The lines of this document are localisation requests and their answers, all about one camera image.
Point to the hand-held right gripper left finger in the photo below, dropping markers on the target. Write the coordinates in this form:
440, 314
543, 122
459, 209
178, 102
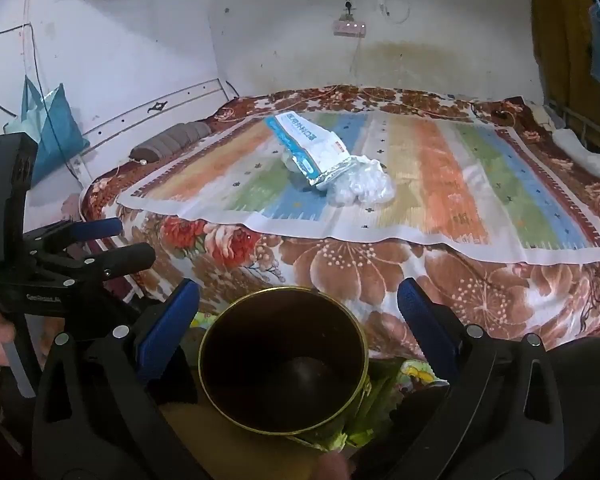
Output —
167, 330

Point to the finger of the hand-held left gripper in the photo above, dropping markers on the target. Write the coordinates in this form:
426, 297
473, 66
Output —
130, 256
97, 228

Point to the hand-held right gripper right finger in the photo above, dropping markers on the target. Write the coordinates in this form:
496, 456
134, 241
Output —
425, 320

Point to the round gold metal can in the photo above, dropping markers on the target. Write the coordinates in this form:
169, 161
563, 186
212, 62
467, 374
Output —
260, 360

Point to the teal hanging bag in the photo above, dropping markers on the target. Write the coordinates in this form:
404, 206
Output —
50, 125

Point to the green printed plastic bag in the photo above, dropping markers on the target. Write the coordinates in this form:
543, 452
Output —
375, 400

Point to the brown floral blanket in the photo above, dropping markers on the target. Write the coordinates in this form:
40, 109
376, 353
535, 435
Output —
330, 270

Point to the striped colourful mat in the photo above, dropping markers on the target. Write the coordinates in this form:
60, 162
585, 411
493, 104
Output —
430, 185

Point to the crumpled white plastic bag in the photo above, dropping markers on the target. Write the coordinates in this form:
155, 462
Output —
365, 182

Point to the blue white foil packet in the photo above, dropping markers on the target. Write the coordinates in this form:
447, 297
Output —
300, 140

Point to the white cloth bundle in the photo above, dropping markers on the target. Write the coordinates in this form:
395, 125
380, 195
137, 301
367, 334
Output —
580, 152

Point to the metal rack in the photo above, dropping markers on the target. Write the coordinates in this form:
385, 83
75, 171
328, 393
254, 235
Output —
587, 127

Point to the yellow hanging garment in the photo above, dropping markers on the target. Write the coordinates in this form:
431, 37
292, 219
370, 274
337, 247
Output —
560, 35

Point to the black wall plug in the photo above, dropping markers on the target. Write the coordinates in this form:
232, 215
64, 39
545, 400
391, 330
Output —
348, 8

